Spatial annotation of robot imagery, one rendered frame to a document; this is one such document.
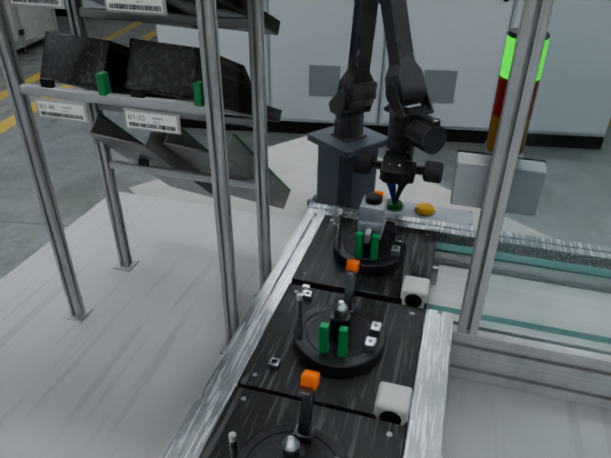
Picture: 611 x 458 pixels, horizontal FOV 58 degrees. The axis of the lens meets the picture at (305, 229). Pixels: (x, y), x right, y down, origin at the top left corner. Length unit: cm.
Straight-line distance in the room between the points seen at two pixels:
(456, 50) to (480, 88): 32
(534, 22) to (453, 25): 322
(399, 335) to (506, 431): 22
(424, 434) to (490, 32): 342
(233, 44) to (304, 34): 51
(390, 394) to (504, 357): 25
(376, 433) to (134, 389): 42
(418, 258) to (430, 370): 27
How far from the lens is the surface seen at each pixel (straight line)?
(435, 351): 90
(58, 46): 97
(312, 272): 100
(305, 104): 408
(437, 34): 395
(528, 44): 73
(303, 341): 83
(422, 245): 110
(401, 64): 111
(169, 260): 125
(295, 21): 394
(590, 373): 98
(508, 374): 98
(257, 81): 92
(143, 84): 88
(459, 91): 406
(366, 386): 80
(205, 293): 114
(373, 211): 98
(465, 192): 82
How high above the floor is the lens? 156
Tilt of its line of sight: 32 degrees down
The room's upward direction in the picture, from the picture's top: 1 degrees clockwise
